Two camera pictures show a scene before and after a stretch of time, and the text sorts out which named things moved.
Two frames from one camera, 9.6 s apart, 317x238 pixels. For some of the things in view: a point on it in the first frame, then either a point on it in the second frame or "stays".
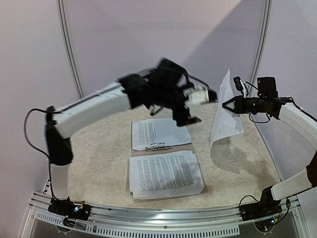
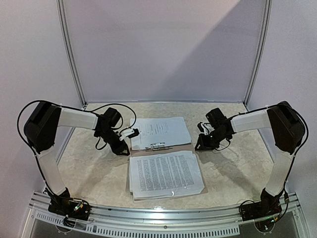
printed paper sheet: (165, 174) stays
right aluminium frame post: (261, 45) stays
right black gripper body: (236, 104) → (206, 141)
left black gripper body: (166, 97) → (107, 137)
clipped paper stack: (144, 132) stays
